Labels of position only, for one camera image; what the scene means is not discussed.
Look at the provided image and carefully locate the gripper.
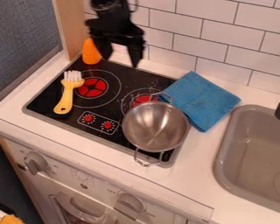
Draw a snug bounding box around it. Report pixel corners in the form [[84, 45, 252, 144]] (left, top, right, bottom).
[[83, 6, 148, 69]]

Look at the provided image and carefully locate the blue cloth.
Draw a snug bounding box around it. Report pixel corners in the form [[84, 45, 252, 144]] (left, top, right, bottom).
[[158, 70, 243, 134]]

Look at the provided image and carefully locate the orange toy carrot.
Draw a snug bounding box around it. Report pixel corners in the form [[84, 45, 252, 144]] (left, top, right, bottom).
[[81, 38, 104, 66]]

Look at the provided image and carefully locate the toy stove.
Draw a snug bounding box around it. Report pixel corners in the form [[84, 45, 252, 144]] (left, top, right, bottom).
[[22, 54, 192, 169]]

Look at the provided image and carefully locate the yellow brush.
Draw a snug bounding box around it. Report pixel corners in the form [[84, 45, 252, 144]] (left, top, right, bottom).
[[52, 70, 86, 116]]

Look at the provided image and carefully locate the silver pot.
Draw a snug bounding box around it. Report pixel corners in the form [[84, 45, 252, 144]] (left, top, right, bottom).
[[120, 92, 190, 168]]

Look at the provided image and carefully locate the toy sink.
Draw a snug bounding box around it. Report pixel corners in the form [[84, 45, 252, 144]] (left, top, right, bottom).
[[212, 104, 280, 217]]

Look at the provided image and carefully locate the yellow toy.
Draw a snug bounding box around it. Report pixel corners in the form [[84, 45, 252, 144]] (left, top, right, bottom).
[[0, 213, 26, 224]]

